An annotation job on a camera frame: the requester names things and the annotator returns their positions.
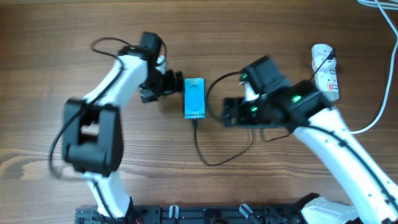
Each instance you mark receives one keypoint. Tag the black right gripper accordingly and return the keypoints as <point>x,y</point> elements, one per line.
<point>242,117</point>

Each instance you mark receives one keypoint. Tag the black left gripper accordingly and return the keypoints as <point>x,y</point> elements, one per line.
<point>170,87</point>

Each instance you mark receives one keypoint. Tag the blue Galaxy smartphone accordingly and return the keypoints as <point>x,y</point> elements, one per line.
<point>194,98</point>

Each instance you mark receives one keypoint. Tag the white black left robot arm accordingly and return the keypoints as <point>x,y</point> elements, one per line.
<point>92,136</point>

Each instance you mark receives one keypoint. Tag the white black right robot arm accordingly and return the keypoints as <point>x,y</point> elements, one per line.
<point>271,101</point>

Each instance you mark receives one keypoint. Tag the white power strip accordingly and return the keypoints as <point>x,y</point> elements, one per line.
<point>324,66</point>

